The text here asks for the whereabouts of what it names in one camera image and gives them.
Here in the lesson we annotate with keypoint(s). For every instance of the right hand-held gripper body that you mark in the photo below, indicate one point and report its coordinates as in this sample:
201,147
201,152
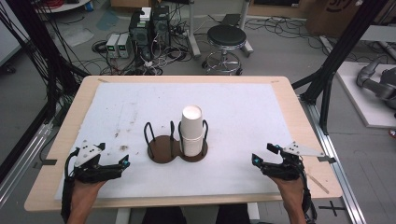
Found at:
289,169

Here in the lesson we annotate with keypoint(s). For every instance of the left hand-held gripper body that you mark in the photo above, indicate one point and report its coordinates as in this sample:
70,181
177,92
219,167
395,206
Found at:
87,155

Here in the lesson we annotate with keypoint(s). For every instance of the person's right hand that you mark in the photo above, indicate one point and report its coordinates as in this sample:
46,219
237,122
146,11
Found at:
291,189

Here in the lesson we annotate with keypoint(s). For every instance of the person's left hand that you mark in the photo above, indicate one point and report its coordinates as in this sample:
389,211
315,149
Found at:
87,190

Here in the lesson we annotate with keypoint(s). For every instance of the thin wooden stick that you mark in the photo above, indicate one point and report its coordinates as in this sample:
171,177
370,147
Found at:
317,183

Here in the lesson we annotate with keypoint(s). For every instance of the wooden table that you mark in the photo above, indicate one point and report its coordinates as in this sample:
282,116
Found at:
297,124

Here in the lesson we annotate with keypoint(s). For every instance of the black tape piece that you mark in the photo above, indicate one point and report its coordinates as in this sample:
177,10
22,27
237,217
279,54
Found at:
46,162
327,159

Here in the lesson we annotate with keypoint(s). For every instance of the white foam mat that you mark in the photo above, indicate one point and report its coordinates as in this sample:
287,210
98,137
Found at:
233,109

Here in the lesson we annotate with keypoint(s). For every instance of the person's right leg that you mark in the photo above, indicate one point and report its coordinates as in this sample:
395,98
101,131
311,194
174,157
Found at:
232,214

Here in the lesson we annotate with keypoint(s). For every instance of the person's leg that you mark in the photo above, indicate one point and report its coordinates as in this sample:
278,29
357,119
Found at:
232,214
163,216

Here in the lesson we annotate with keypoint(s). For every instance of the person's left leg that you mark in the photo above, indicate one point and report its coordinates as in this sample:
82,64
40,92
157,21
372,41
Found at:
163,216

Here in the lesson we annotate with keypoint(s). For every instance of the white floor platform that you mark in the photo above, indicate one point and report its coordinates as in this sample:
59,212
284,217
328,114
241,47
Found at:
364,105

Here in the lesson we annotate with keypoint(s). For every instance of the grey power supply unit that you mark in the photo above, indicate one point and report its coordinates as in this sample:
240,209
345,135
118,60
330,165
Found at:
112,45
124,45

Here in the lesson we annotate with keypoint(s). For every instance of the red object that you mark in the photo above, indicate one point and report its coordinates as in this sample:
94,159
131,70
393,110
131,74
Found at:
393,133

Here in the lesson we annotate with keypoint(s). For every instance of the black computer tower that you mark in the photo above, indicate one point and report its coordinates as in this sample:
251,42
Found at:
161,28
139,34

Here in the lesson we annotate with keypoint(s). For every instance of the grey metal stand leg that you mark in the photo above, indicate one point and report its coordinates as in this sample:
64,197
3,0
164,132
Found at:
246,31
193,34

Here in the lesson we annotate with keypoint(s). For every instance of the black round stool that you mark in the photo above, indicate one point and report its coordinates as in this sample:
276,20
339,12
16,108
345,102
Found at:
226,35

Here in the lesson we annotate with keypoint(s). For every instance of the teal floor sheet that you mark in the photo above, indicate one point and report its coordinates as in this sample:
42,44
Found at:
107,20

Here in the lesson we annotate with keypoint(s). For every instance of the white small box device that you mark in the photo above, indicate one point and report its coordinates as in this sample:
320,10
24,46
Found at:
145,14

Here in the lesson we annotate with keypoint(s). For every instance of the blue tape roll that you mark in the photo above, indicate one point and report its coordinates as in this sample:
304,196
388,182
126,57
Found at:
89,6

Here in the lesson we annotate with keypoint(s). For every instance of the white round table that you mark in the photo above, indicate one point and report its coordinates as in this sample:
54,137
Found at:
65,5

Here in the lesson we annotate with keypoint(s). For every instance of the cardboard box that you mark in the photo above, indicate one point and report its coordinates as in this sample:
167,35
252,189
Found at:
336,15

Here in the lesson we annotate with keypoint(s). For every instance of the aluminium rail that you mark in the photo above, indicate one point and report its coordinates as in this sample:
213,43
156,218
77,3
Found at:
339,174
21,165

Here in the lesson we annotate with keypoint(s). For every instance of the black metal frame post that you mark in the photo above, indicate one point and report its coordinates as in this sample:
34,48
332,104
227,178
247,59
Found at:
339,49

